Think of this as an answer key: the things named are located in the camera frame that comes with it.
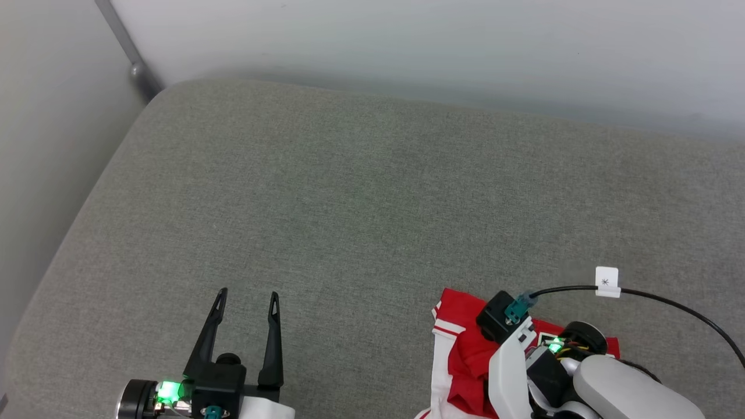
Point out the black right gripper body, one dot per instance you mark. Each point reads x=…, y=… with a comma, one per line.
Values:
x=546, y=373

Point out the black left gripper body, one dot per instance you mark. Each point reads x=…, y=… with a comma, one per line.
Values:
x=218, y=384

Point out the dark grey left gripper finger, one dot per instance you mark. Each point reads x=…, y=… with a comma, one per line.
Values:
x=208, y=337
x=273, y=343

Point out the red Bulls 23 basketball jersey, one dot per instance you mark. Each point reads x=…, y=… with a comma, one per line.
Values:
x=471, y=356

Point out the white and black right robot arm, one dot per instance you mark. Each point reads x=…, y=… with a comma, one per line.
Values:
x=628, y=390

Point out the white right camera mount bracket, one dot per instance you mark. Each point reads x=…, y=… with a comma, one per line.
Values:
x=507, y=372

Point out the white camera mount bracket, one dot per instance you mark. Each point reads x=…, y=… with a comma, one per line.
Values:
x=265, y=409
x=507, y=372

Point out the white left camera mount bracket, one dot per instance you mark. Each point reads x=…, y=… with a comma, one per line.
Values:
x=265, y=409

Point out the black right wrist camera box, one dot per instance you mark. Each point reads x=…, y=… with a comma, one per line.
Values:
x=495, y=319

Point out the grey metal wall corner strip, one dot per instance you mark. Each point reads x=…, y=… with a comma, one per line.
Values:
x=125, y=42

